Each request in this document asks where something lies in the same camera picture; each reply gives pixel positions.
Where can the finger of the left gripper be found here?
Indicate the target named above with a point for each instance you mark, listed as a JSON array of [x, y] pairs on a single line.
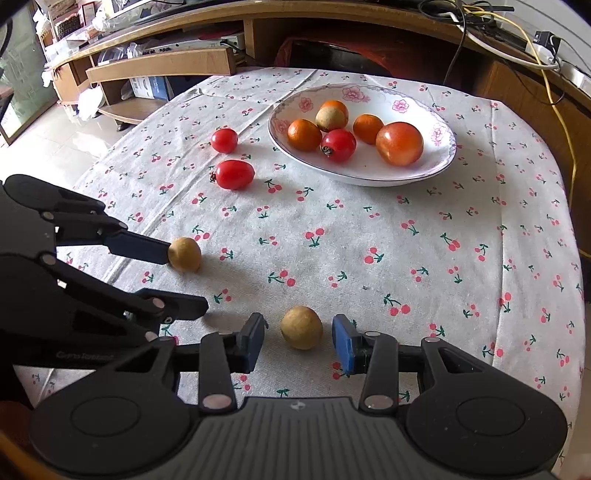
[[39, 217], [147, 308]]

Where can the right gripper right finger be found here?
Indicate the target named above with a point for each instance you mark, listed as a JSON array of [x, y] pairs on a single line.
[[372, 354]]

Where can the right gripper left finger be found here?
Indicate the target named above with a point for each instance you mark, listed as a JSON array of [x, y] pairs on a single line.
[[220, 355]]

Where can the tan longan fruit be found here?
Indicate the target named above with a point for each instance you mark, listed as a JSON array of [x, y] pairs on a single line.
[[184, 255], [301, 328], [328, 119]]

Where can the red cherry tomato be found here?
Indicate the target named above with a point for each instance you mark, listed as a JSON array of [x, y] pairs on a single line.
[[224, 140], [338, 145], [232, 174]]

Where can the large red tomato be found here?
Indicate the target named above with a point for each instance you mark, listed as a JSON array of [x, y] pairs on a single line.
[[400, 144]]

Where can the small mandarin orange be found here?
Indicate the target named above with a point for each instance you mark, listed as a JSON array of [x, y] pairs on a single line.
[[366, 128], [304, 135]]

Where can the oval orange kumquat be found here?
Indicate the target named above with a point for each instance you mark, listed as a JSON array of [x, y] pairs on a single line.
[[337, 105]]

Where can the cherry print tablecloth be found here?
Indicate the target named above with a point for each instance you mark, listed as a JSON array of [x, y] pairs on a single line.
[[475, 272]]

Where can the wooden TV cabinet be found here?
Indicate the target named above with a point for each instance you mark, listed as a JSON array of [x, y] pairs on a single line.
[[406, 44]]

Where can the white floral porcelain bowl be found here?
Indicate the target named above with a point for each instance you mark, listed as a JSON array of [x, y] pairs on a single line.
[[366, 167]]

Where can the white power strip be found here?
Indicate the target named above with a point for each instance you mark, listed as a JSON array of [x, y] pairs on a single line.
[[577, 77]]

